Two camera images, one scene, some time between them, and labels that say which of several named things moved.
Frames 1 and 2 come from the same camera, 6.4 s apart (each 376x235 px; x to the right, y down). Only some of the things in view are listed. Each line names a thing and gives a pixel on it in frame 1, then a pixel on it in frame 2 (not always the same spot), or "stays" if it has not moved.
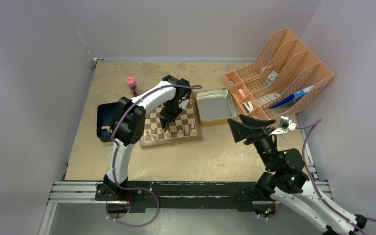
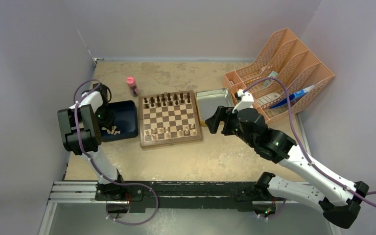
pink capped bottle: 131,82 stays
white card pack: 270,80 stays
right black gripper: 240,131 to 225,115
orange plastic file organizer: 285,79 stays
